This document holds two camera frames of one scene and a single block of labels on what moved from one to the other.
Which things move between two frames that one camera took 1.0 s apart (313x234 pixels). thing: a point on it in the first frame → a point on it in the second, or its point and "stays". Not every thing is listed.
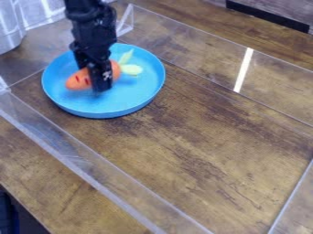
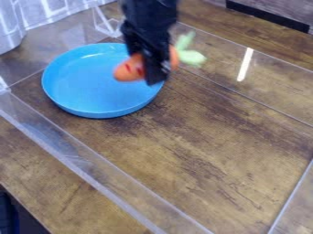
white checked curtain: x=22 y=15 stays
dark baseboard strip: x=266 y=15 stays
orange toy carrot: x=79 y=78 → x=132 y=68
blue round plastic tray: x=132 y=91 stays
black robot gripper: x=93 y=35 → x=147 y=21
